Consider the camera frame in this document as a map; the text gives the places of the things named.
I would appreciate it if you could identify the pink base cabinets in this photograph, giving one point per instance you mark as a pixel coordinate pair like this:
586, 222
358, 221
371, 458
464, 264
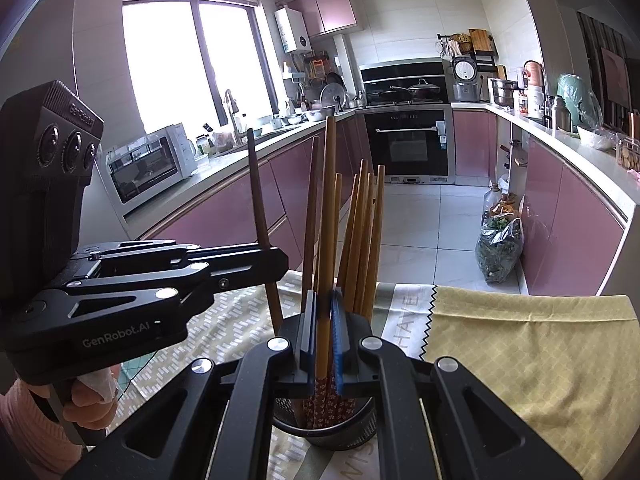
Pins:
575, 225

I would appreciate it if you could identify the pink wall cabinets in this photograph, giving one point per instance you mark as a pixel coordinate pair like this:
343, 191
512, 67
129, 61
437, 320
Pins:
335, 10

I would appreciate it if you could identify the steel vacuum flask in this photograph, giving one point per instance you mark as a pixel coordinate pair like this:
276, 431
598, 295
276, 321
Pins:
560, 115

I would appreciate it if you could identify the white gas water heater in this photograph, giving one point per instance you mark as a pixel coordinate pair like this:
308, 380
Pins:
292, 30

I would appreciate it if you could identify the black built-in oven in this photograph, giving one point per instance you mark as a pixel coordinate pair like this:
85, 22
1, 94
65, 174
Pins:
407, 145

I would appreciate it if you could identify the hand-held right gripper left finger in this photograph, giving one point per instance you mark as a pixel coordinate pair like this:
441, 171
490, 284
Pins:
311, 345

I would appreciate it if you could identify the white bowl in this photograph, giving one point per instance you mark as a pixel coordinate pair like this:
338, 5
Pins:
597, 139

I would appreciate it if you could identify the grey refrigerator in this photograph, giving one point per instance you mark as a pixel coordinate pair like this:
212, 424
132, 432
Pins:
40, 50

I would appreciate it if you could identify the chrome kitchen faucet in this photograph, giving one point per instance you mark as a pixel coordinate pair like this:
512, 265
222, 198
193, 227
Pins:
231, 110

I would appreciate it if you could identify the wall rack with cutting boards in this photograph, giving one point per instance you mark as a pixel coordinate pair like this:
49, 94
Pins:
482, 40

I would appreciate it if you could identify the stainless steel pot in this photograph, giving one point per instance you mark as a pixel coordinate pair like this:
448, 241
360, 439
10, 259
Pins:
502, 92

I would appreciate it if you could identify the black frying pan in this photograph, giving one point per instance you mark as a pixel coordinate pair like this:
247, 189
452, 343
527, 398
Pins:
382, 96

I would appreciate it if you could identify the plastic bag of vegetables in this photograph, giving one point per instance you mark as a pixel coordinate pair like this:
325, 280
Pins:
500, 252

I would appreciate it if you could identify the white rice cooker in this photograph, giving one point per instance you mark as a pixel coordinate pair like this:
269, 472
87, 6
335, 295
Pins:
466, 80

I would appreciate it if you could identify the stainless steel bowl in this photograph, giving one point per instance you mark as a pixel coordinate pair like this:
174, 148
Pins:
320, 114

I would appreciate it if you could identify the bunch of wooden chopsticks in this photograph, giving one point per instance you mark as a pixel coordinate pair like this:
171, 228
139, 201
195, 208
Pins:
372, 240

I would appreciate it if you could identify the pink thermos jug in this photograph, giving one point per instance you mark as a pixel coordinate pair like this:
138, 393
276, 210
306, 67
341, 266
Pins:
534, 74

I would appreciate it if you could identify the clear water jug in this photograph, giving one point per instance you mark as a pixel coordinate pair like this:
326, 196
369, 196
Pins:
491, 205

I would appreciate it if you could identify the steel pot lid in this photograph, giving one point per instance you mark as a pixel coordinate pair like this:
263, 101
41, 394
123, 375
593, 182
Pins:
332, 96

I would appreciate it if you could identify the wall-mounted utensil rack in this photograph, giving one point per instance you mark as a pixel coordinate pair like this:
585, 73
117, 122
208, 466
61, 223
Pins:
312, 67

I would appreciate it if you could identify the kitchen window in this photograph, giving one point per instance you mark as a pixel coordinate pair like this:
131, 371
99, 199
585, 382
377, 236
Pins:
165, 70

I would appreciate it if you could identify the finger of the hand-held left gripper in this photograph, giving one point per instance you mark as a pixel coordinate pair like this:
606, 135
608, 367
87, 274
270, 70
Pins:
240, 267
140, 249

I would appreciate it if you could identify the green plastic bag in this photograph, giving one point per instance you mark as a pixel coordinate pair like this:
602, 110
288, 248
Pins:
575, 92

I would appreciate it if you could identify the person's left hand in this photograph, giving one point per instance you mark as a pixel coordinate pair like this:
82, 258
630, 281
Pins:
90, 400

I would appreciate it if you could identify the dark brown wooden chopstick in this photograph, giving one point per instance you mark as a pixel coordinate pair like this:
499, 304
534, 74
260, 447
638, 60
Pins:
258, 200
311, 210

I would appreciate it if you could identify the black mesh utensil holder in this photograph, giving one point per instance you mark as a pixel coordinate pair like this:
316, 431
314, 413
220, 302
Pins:
325, 440

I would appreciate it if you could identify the white kitchen countertop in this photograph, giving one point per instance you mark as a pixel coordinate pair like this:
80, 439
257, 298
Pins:
210, 172

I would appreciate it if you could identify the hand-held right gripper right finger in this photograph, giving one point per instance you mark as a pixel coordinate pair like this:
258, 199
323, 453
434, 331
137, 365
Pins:
340, 345

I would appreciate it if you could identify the white microwave oven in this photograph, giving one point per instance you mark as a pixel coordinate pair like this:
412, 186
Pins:
145, 165

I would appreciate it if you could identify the black wok with glass lid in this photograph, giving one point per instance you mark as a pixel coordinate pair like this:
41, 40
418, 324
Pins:
425, 91

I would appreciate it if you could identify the white plastic container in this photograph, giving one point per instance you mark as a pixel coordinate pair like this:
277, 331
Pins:
534, 102

